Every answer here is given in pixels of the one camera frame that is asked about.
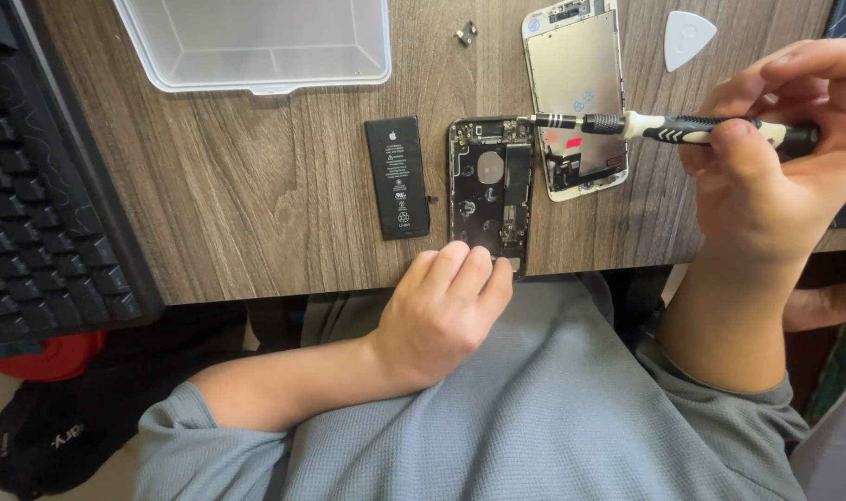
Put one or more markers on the person's right hand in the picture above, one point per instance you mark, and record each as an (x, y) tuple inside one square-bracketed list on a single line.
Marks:
[(778, 202)]

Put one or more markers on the person's left hand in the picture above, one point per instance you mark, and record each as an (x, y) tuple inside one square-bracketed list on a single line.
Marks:
[(437, 327)]

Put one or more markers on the black and white screwdriver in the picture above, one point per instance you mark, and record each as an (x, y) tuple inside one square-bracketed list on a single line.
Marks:
[(673, 129)]

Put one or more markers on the black phone chassis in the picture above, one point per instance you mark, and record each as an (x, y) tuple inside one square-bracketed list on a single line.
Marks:
[(489, 181)]

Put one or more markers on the person's bare leg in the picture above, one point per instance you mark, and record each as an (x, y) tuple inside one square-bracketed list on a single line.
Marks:
[(830, 306)]

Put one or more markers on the grey waffle-knit shirt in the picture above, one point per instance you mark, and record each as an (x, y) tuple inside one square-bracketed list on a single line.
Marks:
[(534, 417)]

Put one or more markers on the black phone battery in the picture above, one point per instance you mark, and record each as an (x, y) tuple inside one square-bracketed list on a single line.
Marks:
[(397, 177)]

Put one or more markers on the green patterned fabric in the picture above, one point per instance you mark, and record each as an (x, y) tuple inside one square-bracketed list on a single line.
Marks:
[(844, 369)]

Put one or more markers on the white plastic opening pick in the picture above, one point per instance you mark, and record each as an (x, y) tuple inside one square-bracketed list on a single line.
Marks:
[(686, 38)]

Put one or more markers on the white phone screen assembly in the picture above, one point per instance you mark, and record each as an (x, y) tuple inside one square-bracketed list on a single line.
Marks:
[(576, 62)]

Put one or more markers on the light grey cloth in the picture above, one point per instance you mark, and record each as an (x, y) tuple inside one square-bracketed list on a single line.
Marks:
[(840, 459)]

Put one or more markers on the clear plastic storage box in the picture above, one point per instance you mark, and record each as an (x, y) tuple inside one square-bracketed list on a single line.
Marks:
[(256, 42)]

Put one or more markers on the black bag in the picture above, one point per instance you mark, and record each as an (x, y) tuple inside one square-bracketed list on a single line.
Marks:
[(82, 417)]

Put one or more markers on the red object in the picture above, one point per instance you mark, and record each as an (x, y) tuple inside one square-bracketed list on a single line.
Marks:
[(47, 358)]

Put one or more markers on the black keyboard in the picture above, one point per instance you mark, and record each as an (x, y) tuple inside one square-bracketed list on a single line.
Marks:
[(40, 195)]

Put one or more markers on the small metal bracket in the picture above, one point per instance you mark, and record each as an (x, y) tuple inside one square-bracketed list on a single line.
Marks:
[(466, 33)]

